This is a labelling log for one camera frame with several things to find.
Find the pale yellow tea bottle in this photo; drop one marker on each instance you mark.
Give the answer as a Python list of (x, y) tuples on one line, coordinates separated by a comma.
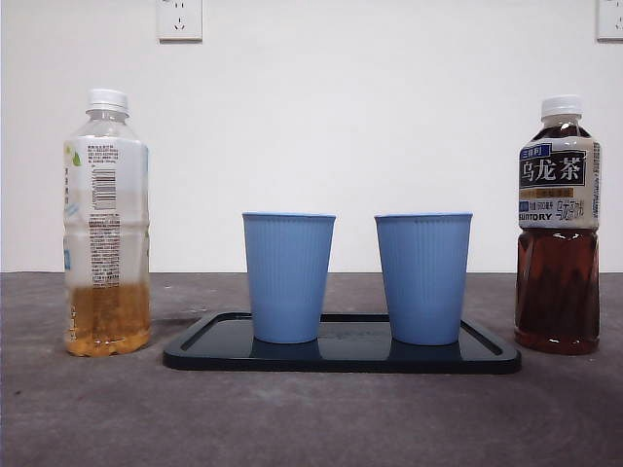
[(107, 272)]

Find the dark oolong tea bottle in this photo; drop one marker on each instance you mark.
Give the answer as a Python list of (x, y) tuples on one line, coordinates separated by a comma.
[(557, 272)]

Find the blue ribbed cup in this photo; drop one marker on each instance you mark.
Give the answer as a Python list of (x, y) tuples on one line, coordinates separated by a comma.
[(422, 277), (288, 277)]

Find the dark blue rectangular tray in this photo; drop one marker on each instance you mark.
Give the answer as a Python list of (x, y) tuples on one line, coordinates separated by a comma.
[(350, 357)]

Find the white wall socket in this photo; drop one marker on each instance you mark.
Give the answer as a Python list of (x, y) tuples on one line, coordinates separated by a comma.
[(179, 19), (611, 19)]

